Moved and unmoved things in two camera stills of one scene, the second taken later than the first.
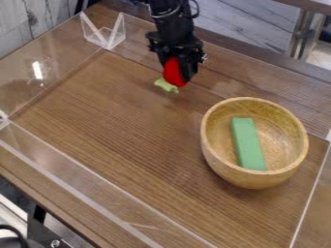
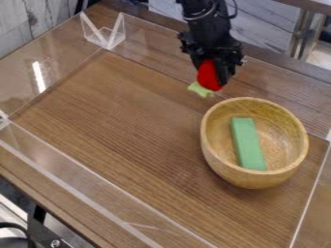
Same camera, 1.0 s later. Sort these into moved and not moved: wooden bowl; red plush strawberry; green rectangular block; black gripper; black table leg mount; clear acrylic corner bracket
Moved: red plush strawberry; black gripper
Not moved: green rectangular block; black table leg mount; wooden bowl; clear acrylic corner bracket
